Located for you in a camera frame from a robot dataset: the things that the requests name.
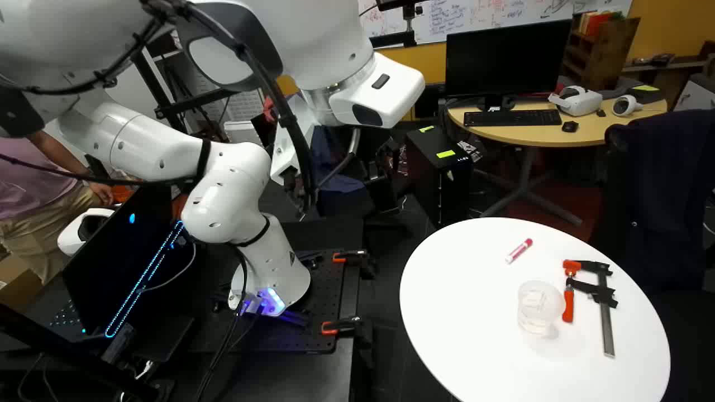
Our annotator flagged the clear plastic cup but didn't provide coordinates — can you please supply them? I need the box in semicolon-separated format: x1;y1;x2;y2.
516;277;566;341

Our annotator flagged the blue cloth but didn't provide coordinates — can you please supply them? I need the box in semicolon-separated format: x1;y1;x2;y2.
308;125;368;218

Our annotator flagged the orange black table clamp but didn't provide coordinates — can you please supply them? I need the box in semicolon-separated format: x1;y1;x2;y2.
332;247;373;268
319;314;365;336

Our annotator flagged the black computer tower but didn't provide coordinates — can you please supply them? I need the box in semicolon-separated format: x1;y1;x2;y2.
404;123;477;228

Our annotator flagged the black breadboard table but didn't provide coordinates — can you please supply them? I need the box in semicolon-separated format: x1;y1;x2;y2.
186;213;368;402

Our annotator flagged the red marker pen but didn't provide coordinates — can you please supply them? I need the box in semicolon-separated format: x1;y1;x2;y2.
506;236;536;266

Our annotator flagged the black keyboard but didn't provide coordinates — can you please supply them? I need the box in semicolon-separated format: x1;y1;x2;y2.
462;110;564;126

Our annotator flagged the black computer monitor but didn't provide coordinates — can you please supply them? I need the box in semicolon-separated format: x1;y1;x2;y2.
446;17;575;105

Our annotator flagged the blue glowing light strip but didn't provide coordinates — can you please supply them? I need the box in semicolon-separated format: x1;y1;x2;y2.
103;218;189;341

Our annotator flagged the whiteboard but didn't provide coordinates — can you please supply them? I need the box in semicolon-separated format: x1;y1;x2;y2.
355;0;635;47

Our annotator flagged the black stand pole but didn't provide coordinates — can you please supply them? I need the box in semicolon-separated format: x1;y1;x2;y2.
130;28;234;144

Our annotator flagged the white VR headset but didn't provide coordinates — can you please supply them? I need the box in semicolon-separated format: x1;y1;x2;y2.
545;83;606;118

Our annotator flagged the round wooden desk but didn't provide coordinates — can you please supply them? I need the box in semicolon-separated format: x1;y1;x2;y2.
446;91;671;226

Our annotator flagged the black computer case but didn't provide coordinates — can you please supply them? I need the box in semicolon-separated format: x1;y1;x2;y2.
21;185;199;365

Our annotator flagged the orange black bar clamp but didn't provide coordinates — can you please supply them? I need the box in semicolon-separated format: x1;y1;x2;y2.
562;256;621;359

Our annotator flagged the white VR controller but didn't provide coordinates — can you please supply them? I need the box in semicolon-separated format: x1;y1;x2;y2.
57;207;119;259
610;91;644;118

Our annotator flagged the wooden shelf box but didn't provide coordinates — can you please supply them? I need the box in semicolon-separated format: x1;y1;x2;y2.
564;11;641;91

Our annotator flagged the black office chair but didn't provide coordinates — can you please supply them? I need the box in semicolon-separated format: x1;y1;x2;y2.
602;110;715;294

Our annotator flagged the person in pink shirt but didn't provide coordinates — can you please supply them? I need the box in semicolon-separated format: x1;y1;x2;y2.
0;86;116;285

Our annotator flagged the cardboard box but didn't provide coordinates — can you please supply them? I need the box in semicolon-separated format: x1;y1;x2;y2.
0;259;50;307

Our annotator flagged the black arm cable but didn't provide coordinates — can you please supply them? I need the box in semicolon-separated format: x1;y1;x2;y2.
141;0;319;218

